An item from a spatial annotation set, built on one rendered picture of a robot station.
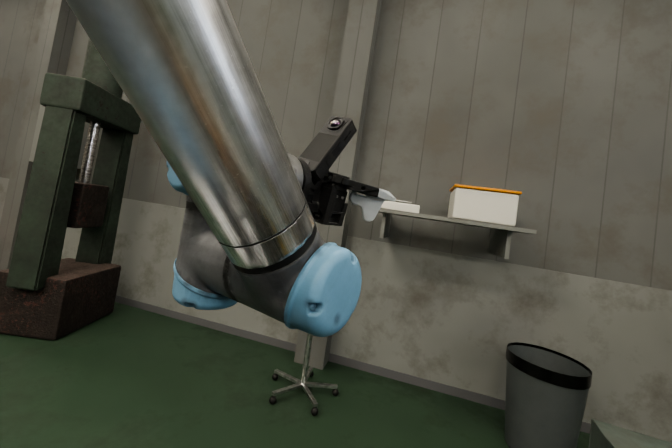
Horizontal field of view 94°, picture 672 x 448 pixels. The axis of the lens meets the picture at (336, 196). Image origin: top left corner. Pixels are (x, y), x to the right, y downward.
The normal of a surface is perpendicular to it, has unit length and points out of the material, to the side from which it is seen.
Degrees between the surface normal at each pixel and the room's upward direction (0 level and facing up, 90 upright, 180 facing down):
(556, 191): 90
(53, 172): 89
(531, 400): 95
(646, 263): 90
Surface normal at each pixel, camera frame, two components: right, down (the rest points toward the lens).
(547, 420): -0.40, -0.03
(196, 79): 0.47, 0.34
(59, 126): 0.05, -0.07
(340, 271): 0.80, 0.10
